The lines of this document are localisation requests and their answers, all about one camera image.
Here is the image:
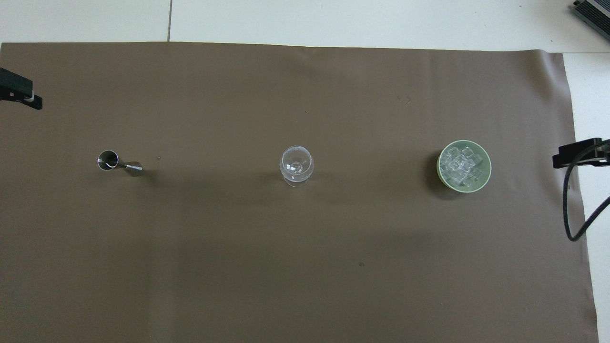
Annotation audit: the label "clear wine glass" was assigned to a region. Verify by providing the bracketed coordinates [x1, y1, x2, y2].
[279, 145, 315, 187]

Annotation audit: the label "clear ice cubes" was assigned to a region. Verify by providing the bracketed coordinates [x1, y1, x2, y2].
[439, 146, 486, 185]

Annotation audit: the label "green bowl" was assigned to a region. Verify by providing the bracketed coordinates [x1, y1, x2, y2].
[437, 139, 492, 193]

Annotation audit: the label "steel double jigger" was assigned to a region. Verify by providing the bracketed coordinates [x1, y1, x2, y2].
[97, 150, 143, 177]

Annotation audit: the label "black cable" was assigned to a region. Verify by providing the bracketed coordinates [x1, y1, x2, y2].
[562, 141, 610, 242]

